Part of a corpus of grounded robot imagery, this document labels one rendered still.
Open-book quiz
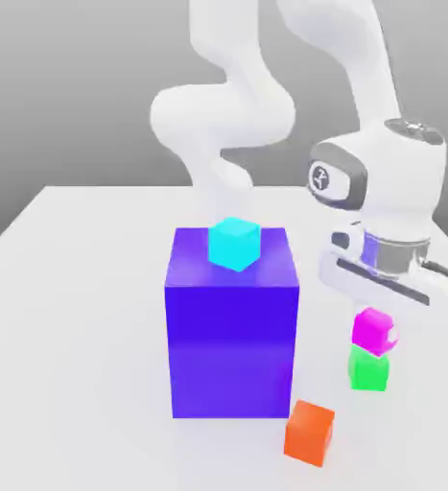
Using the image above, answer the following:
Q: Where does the small green cube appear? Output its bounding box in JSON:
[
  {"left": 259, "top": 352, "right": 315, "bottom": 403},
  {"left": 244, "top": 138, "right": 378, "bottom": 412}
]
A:
[{"left": 347, "top": 343, "right": 389, "bottom": 392}]

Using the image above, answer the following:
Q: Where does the small cyan cube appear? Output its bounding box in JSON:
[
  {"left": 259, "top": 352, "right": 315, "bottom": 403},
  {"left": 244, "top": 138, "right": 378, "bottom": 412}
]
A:
[{"left": 207, "top": 216, "right": 262, "bottom": 273}]

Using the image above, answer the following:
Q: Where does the large purple box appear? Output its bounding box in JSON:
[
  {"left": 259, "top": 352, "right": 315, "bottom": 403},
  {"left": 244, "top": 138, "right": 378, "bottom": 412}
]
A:
[{"left": 164, "top": 226, "right": 299, "bottom": 420}]

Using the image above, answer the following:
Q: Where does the small orange cube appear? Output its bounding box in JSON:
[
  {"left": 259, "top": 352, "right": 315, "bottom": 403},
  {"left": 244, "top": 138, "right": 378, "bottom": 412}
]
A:
[{"left": 283, "top": 399, "right": 337, "bottom": 468}]

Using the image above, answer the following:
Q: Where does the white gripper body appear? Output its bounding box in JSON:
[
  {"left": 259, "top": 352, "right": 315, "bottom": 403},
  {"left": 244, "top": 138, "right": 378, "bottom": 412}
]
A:
[{"left": 318, "top": 248, "right": 448, "bottom": 316}]

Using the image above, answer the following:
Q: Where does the small magenta cube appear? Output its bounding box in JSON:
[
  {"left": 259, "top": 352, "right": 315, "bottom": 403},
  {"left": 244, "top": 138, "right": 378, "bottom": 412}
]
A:
[{"left": 351, "top": 307, "right": 399, "bottom": 358}]

